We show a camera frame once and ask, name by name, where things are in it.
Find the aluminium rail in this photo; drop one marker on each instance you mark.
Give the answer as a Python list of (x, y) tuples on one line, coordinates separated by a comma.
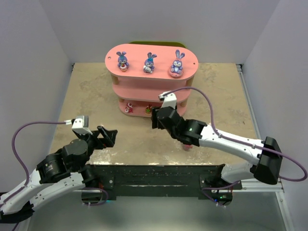
[(254, 186)]

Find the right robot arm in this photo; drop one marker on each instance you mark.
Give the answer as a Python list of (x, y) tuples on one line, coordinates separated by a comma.
[(261, 159)]

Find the green board behind shelf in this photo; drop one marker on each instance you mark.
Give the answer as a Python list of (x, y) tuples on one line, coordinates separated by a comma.
[(160, 43)]

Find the black base frame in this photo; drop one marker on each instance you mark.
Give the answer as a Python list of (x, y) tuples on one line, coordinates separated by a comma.
[(155, 181)]

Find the pink pig toy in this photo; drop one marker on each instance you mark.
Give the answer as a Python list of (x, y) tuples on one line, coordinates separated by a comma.
[(187, 147)]

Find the purple bunny with cupcake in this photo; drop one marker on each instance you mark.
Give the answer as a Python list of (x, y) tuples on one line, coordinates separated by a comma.
[(123, 64)]

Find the round pink flower toy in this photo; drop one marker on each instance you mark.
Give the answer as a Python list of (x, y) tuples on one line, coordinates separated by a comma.
[(148, 109)]

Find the purple bunny with bottle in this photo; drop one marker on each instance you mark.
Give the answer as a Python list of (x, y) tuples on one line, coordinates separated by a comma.
[(149, 63)]

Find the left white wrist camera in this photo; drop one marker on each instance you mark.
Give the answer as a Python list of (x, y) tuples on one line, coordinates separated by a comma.
[(80, 124)]

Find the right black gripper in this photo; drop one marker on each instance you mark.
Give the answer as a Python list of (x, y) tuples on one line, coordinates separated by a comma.
[(157, 118)]

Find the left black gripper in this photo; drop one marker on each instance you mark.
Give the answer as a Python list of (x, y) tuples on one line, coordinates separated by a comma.
[(96, 139)]

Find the red pink cake toy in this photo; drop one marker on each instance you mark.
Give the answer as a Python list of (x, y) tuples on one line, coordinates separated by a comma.
[(128, 108)]

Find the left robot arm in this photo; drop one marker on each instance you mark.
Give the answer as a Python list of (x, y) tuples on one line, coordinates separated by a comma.
[(61, 172)]

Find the pink three-tier shelf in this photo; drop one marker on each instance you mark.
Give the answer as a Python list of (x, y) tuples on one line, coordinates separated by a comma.
[(140, 88)]

